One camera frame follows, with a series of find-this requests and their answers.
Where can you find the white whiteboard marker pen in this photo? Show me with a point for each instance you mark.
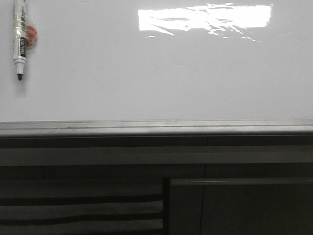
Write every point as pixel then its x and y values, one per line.
pixel 25 36

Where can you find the grey cabinet panel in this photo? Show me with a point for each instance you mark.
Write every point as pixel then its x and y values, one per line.
pixel 241 206

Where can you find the white whiteboard with aluminium frame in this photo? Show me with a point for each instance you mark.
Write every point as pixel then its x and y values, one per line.
pixel 167 67

